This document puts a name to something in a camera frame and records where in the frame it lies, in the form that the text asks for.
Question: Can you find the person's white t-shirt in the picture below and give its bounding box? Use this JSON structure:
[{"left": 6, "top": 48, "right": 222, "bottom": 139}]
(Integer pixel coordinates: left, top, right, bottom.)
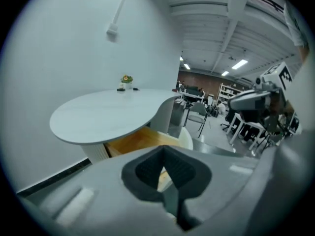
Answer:
[{"left": 284, "top": 1, "right": 310, "bottom": 48}]

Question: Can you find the white frame table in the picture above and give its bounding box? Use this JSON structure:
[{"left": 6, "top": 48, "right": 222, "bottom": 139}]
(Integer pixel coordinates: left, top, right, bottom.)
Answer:
[{"left": 226, "top": 111, "right": 271, "bottom": 152}]

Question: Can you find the white wall junction box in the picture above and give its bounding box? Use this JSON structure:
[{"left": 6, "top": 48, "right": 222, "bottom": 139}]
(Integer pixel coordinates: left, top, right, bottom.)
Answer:
[{"left": 106, "top": 23, "right": 119, "bottom": 38}]

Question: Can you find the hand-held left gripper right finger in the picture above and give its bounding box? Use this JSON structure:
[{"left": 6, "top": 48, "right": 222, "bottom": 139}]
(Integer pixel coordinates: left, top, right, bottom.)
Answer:
[{"left": 164, "top": 145, "right": 262, "bottom": 232}]

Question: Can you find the white storage shelf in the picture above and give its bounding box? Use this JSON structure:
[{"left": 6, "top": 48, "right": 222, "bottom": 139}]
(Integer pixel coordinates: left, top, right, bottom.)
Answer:
[{"left": 218, "top": 82, "right": 243, "bottom": 103}]

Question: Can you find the wooden drawer with white front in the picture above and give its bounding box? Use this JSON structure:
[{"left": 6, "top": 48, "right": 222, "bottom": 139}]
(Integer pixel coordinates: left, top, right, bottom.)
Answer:
[{"left": 103, "top": 126, "right": 194, "bottom": 193}]

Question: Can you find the grey padded chair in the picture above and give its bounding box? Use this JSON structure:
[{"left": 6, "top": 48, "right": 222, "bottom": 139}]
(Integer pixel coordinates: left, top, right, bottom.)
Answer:
[{"left": 183, "top": 102, "right": 210, "bottom": 137}]

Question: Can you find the white office desk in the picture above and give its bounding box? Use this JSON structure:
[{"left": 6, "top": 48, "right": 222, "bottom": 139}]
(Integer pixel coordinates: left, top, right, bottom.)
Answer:
[{"left": 177, "top": 89, "right": 206, "bottom": 103}]

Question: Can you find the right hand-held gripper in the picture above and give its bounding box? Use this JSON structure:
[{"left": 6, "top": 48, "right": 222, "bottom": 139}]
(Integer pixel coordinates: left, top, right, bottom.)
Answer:
[{"left": 227, "top": 61, "right": 294, "bottom": 111}]

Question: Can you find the white curved table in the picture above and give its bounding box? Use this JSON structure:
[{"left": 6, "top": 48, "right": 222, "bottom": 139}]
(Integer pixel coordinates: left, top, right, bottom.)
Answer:
[{"left": 49, "top": 88, "right": 183, "bottom": 164}]

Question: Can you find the white wall conduit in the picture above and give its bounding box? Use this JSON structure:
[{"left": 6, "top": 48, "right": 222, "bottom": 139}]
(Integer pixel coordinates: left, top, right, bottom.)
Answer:
[{"left": 112, "top": 0, "right": 133, "bottom": 26}]

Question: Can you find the small potted flower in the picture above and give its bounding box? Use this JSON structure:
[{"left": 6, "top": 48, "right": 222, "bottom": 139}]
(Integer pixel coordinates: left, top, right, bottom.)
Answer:
[{"left": 120, "top": 74, "right": 134, "bottom": 90}]

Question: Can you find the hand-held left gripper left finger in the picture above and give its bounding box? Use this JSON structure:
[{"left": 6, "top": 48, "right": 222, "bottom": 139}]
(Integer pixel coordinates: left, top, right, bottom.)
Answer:
[{"left": 39, "top": 145, "right": 184, "bottom": 236}]

